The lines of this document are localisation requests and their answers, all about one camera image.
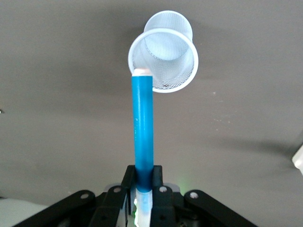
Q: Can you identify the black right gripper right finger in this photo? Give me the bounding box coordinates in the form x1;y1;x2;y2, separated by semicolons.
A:
149;165;177;227

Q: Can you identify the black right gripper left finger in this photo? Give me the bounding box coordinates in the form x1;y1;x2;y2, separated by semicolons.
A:
91;165;137;227

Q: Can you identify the blue marker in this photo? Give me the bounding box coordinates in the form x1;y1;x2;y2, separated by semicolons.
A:
131;67;155;227

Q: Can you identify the dark grey table mat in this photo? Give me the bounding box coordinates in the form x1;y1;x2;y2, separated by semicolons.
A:
0;0;303;227

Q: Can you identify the white stand with base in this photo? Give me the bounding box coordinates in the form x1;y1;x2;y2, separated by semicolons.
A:
291;144;303;176

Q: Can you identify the light blue mesh cup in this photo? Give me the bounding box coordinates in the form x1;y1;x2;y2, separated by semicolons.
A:
127;9;199;95

